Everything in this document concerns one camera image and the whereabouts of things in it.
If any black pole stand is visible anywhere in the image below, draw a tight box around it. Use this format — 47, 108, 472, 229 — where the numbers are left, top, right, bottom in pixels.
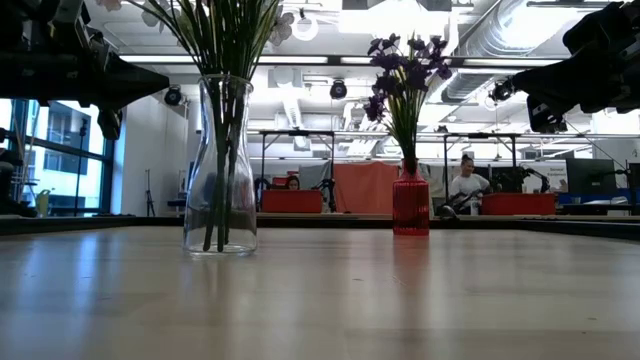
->
73, 117, 90, 217

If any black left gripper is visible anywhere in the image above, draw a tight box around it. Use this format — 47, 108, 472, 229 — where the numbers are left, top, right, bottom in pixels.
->
0, 48, 171, 110

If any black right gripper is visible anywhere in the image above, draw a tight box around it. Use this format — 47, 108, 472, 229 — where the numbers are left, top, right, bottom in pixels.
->
510, 47, 640, 116

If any black computer monitor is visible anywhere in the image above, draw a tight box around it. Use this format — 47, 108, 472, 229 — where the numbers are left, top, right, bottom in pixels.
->
566, 158, 618, 196

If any white ring ceiling fixture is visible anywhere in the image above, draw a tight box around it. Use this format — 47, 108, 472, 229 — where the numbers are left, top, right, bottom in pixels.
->
291, 13, 320, 43

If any dark bulky object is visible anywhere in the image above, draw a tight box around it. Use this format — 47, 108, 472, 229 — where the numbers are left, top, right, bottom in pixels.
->
0, 127, 39, 219

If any black table edge rail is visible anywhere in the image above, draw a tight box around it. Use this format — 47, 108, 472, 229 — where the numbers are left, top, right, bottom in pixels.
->
0, 214, 640, 242

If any orange cloth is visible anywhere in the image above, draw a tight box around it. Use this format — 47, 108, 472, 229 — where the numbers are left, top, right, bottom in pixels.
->
332, 160, 400, 215

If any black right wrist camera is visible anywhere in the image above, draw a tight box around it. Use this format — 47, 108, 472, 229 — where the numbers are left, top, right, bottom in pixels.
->
526, 93, 570, 134

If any clear glass vase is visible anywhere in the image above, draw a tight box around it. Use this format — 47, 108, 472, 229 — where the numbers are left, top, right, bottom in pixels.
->
182, 73, 259, 257

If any black metal table frame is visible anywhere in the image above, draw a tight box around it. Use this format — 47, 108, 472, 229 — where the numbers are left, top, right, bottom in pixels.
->
442, 131, 519, 196
258, 128, 336, 214

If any long red plastic bin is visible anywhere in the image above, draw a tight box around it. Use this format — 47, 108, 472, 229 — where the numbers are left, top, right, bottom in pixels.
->
480, 192, 557, 217

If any silver ceiling duct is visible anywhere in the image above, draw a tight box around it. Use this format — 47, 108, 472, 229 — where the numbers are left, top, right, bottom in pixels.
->
442, 0, 566, 104

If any black framed window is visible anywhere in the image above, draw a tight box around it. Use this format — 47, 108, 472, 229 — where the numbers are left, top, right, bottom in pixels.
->
0, 97, 120, 217

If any white printed sign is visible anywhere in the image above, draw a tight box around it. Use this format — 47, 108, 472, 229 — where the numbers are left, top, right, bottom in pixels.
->
542, 163, 570, 194

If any grey cloth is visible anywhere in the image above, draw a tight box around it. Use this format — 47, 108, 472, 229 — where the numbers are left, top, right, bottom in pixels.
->
298, 159, 334, 191

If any black tripod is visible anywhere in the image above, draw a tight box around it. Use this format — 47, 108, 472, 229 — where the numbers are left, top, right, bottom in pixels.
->
143, 168, 157, 217

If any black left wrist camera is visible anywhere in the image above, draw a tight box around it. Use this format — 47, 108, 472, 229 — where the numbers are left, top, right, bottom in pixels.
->
96, 107, 124, 142

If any purple flower bunch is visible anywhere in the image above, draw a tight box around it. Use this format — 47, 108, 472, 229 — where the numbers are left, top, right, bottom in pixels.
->
362, 32, 454, 174

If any red ribbed vase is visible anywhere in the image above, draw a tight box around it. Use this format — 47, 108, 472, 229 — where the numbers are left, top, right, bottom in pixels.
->
391, 157, 431, 237

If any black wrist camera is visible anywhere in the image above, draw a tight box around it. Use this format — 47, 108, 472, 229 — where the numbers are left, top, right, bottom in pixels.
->
96, 107, 124, 142
526, 93, 570, 134

